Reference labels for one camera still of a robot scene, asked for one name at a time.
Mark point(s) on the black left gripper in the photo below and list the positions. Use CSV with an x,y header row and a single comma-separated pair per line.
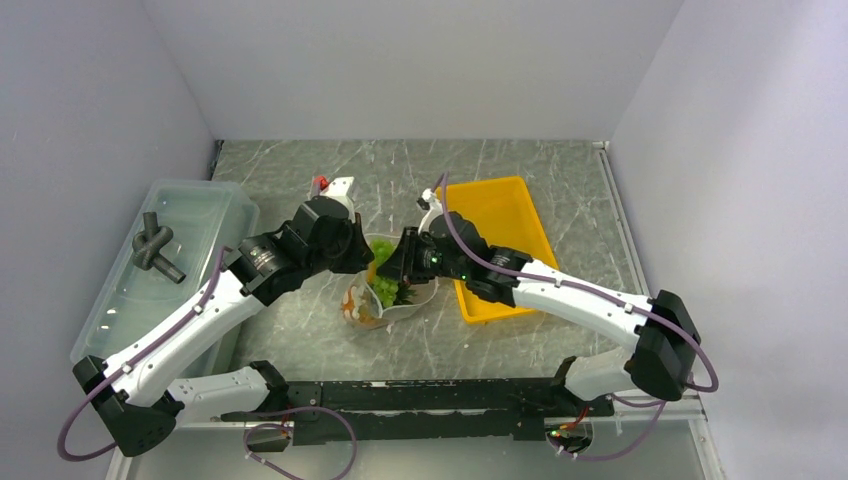
x,y
361,255

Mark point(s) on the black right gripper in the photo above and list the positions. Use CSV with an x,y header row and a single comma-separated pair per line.
x,y
402,265

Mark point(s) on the green toy lettuce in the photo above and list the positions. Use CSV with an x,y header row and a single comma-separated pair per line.
x,y
384,285

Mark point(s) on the clear polka-dot zip bag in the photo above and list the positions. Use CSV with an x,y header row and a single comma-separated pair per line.
x,y
419,294

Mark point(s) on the yellow plastic tray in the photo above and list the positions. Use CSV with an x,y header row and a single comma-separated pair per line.
x,y
504,214

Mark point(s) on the orange toy pineapple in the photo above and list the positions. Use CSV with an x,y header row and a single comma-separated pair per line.
x,y
361,308

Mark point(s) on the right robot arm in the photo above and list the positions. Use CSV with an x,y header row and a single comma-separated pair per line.
x,y
656,340

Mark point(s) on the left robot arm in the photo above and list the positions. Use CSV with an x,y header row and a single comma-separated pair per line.
x,y
140,393

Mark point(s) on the clear plastic storage bin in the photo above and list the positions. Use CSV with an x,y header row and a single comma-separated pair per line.
x,y
168,255

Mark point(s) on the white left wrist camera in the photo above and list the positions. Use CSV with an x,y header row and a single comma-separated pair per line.
x,y
340,189

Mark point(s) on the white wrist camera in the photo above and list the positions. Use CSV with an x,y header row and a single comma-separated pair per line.
x,y
431,207
340,189

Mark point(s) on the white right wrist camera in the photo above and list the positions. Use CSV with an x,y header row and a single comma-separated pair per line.
x,y
431,207

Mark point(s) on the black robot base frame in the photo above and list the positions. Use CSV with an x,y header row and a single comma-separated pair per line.
x,y
523,409

